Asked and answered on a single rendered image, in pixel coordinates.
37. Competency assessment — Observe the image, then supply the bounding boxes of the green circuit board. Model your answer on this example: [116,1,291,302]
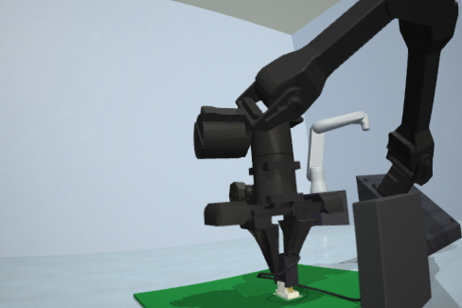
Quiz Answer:
[133,263,361,308]

